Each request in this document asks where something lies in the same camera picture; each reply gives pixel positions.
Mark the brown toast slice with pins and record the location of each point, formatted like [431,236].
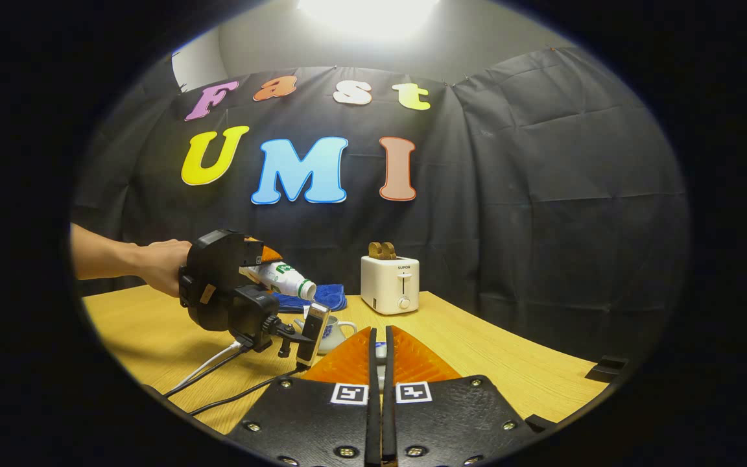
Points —
[375,251]
[390,251]

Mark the black backdrop cloth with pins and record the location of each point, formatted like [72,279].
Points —
[542,194]

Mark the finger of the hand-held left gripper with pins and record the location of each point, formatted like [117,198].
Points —
[263,253]

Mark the white water bottle green label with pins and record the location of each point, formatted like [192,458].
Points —
[286,279]

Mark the black bracket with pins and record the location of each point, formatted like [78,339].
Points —
[607,370]

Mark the white blue-patterned teacup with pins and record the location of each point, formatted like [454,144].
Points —
[338,334]

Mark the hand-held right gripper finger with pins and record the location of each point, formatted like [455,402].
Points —
[388,421]
[373,421]

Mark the white teacup lid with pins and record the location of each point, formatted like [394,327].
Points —
[380,350]

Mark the white toaster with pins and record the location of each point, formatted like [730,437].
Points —
[390,285]

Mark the blue towel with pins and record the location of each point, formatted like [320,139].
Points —
[328,297]

